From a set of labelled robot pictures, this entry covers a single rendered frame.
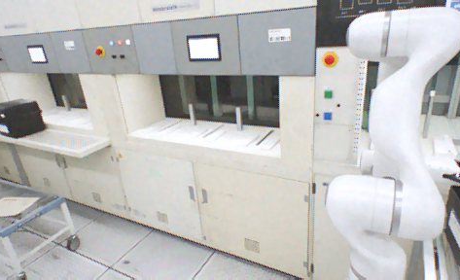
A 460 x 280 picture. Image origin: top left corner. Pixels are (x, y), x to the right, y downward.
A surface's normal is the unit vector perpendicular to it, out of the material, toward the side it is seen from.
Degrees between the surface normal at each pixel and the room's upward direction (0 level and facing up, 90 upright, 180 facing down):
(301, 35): 90
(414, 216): 68
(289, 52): 90
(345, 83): 90
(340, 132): 90
